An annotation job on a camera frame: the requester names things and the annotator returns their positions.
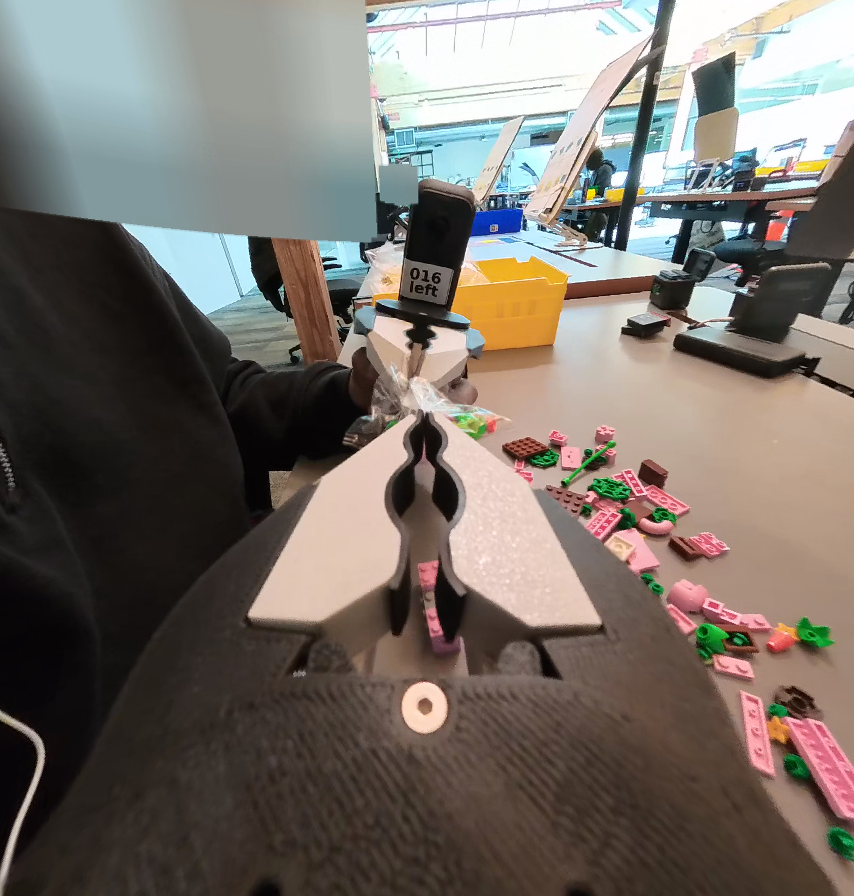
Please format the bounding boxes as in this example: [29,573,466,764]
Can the yellow storage bin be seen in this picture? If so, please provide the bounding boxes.
[374,255,570,351]

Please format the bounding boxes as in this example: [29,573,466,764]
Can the blue storage bin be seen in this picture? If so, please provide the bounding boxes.
[471,208,524,238]

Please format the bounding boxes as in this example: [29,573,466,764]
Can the wooden post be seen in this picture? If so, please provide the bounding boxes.
[271,238,344,365]

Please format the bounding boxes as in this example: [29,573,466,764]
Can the person's left forearm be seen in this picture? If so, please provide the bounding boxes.
[227,357,358,477]

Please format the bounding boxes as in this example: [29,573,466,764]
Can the person's black clothed body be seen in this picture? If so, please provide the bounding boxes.
[0,206,274,896]

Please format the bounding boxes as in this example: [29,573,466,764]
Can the black metal pole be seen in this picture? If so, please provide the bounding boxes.
[612,0,678,251]

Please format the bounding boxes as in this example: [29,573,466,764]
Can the person's left hand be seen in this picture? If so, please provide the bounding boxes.
[348,346,478,410]

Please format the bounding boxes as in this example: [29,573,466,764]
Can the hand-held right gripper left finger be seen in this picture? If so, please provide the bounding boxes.
[247,412,424,655]

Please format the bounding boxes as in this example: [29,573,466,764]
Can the clear bag of bricks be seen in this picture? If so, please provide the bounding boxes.
[343,360,512,449]

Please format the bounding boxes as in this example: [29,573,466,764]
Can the white cable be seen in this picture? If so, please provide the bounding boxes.
[0,682,47,896]

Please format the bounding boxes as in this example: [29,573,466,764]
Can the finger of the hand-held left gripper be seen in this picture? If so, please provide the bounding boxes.
[362,318,417,384]
[415,328,473,385]

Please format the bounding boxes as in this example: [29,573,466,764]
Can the pile of small toy bricks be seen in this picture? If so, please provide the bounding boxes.
[501,423,854,862]

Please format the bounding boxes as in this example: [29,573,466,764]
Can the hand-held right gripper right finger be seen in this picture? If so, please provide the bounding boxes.
[427,412,603,659]

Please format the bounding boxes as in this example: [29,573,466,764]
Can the black office chair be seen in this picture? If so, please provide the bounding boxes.
[287,255,361,365]

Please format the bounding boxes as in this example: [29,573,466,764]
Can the clear plastic bags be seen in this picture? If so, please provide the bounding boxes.
[362,241,484,288]

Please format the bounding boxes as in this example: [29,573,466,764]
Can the pink toy brick assembly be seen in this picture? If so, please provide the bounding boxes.
[416,560,464,657]

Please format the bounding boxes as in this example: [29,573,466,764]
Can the green ribbed rod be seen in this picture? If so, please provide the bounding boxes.
[561,440,618,485]

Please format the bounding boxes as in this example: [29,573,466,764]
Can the black device with green mark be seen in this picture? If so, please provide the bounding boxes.
[649,248,716,310]

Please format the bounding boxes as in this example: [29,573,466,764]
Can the large cardboard panel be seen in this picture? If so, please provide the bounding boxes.
[523,35,653,246]

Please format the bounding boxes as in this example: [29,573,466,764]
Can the small cardboard panel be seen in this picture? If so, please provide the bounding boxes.
[472,115,526,204]

